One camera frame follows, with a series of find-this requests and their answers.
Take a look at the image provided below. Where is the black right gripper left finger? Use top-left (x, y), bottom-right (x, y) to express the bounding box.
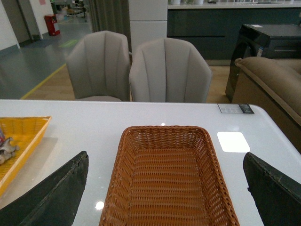
top-left (0, 151), bottom-right (89, 226)

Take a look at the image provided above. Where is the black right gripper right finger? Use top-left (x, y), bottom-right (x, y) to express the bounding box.
top-left (243, 152), bottom-right (301, 226)

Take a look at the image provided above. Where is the yellow wicker basket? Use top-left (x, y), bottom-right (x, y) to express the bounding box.
top-left (0, 116), bottom-right (52, 194)

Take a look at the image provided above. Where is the brown wicker basket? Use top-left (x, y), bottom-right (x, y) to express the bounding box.
top-left (99, 126), bottom-right (239, 226)

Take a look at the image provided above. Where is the grey toy animal figurine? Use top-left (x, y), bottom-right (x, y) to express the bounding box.
top-left (0, 137), bottom-right (20, 164)

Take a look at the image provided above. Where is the label sticker on table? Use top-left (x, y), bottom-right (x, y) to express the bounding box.
top-left (218, 104), bottom-right (254, 114)

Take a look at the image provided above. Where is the brown sofa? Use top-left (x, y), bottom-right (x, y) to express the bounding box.
top-left (232, 57), bottom-right (301, 151)

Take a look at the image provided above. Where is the left grey upholstered chair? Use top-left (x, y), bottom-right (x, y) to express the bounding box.
top-left (66, 31), bottom-right (131, 102)

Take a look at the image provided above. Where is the grey upholstered chair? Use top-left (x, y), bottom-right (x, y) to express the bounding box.
top-left (66, 31), bottom-right (131, 102)
top-left (129, 38), bottom-right (212, 103)

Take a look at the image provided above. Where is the black appliance cabinet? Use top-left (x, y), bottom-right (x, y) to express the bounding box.
top-left (225, 24), bottom-right (301, 101)

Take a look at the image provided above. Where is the right grey upholstered chair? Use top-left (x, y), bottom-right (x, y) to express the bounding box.
top-left (129, 38), bottom-right (212, 103)

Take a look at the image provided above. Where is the dark grey counter cabinet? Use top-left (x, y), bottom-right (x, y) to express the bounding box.
top-left (167, 1), bottom-right (301, 61)

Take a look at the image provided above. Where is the red fire extinguisher box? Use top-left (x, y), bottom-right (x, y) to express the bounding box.
top-left (44, 14), bottom-right (60, 36)

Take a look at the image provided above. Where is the grey curtain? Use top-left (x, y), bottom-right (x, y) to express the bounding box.
top-left (89, 0), bottom-right (131, 40)

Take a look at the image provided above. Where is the white pillar cabinet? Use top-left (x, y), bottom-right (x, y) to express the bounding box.
top-left (128, 0), bottom-right (167, 54)

